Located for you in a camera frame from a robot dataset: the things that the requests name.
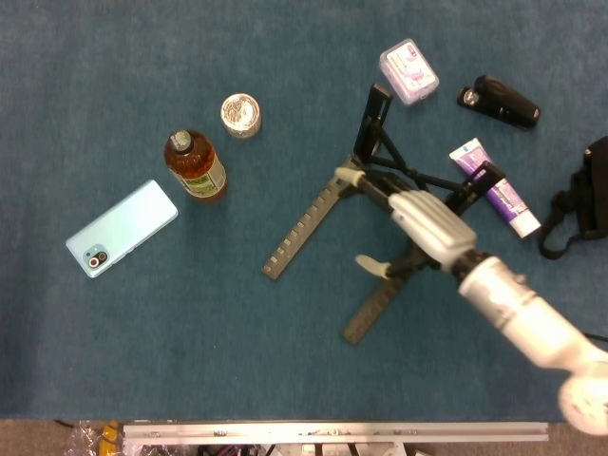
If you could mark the purple white tube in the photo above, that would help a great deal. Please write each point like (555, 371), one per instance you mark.
(518, 209)

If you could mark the teal table cloth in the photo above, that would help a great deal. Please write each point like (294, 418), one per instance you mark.
(142, 332)

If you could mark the yellow plastic item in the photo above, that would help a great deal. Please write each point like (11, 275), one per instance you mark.
(110, 434)

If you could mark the black stapler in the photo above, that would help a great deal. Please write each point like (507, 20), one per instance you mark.
(503, 102)

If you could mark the clear plastic box purple label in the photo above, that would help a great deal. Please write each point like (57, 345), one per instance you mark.
(408, 71)

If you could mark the clear crumpled plastic bag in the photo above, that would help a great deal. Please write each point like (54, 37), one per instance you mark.
(81, 442)

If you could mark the amber tea bottle green label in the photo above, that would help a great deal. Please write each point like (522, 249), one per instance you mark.
(199, 176)

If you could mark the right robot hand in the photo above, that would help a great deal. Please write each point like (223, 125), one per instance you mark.
(432, 223)

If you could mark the folding black stand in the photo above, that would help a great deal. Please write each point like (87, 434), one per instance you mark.
(373, 128)

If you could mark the aluminium profile rail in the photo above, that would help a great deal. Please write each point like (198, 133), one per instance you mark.
(332, 432)

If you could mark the light blue smartphone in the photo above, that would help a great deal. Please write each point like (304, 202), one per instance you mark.
(123, 228)

